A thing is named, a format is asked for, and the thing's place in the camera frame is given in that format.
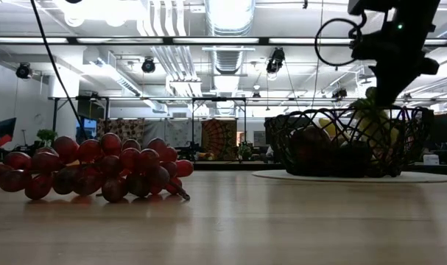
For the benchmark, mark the green grape bunch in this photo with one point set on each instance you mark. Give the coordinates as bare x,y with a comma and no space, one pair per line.
374,125

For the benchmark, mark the yellow banana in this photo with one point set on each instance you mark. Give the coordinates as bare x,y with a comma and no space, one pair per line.
328,127

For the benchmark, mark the black plum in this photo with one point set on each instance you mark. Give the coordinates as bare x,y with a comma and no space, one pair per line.
353,158

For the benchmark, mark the dark red apple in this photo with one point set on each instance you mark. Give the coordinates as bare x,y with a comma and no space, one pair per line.
309,147

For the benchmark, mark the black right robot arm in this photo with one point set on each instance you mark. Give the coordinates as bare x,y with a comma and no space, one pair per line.
400,37

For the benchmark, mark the small white box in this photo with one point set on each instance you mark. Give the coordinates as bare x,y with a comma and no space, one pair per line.
431,159

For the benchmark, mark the white plate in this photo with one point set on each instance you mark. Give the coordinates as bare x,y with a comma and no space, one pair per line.
422,178

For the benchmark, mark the black ceiling spot lamp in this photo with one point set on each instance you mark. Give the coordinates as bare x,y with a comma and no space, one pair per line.
276,59
23,70
148,65

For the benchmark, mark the orange mandala tapestry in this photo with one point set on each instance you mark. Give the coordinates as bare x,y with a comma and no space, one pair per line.
219,140

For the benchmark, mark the grey patterned tapestry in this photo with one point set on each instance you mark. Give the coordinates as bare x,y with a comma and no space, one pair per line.
171,134

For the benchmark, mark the black overhead beam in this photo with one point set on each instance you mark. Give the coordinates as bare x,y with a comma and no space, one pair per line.
168,40

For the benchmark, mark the brown patterned tapestry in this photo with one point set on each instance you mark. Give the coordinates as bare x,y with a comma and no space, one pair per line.
123,130

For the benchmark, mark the red grape bunch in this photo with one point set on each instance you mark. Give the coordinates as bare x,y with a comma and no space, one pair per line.
98,165

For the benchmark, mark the monitor with blue screen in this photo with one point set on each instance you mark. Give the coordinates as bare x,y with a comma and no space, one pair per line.
87,129

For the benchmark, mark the background green plant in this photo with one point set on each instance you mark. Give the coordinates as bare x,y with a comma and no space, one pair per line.
46,135

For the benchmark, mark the dark monitor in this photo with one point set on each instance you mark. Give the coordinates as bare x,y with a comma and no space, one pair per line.
6,128

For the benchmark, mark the black background rig frame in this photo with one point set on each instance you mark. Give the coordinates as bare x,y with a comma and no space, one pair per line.
219,99

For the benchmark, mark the silver ceiling duct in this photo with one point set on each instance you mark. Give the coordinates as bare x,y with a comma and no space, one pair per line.
228,18

